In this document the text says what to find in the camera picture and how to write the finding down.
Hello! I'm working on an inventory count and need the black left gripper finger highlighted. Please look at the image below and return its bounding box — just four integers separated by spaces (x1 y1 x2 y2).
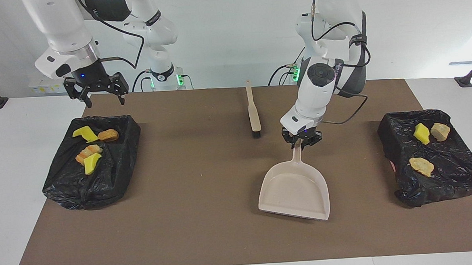
281 129 299 150
303 131 324 148

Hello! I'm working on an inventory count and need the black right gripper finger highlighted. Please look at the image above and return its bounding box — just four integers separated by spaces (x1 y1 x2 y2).
111 72 130 106
63 76 93 110

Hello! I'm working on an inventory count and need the notched yellow sponge piece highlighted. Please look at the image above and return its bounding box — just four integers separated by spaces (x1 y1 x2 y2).
72 125 99 144

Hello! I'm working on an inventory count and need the beige hand brush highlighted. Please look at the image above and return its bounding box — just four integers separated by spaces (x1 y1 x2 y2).
244 79 263 140

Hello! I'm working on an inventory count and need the brown oval bread roll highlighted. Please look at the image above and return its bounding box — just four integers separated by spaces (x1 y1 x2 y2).
98 129 120 143

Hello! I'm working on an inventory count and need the beige plastic dustpan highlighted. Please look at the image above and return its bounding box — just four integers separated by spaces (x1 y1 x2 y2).
255 138 331 224

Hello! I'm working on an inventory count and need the striped orange croissant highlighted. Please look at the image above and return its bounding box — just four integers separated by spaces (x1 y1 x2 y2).
75 144 104 165

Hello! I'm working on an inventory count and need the yellow green sponge wedge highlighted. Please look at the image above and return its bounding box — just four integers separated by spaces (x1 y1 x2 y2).
83 152 103 175

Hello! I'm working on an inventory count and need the plain yellow sponge piece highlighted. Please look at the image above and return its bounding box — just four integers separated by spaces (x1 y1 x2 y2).
413 122 431 146

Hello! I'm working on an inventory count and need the pale flaky pastry piece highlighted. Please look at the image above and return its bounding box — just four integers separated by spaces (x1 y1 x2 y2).
409 156 435 179

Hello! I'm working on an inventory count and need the small curled croissant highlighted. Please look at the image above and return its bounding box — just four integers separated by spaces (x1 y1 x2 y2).
430 122 451 142

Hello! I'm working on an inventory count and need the black bag lined bin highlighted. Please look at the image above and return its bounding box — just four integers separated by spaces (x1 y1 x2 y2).
376 107 472 209
38 114 146 213

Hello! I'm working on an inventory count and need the brown table mat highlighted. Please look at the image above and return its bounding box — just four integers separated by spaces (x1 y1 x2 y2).
5 75 472 265

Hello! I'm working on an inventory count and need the black base cable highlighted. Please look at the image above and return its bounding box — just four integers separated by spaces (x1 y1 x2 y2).
131 67 194 93
266 46 309 86

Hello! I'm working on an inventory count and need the white wall socket box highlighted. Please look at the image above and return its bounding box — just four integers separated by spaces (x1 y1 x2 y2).
29 78 68 95

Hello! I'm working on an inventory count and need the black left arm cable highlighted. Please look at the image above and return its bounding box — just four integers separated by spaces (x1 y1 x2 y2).
309 0 375 126

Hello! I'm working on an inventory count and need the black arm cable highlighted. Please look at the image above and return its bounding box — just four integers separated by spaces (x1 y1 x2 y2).
309 0 375 126
75 0 147 73

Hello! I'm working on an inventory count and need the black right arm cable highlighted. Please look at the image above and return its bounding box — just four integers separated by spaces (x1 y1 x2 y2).
75 0 147 73

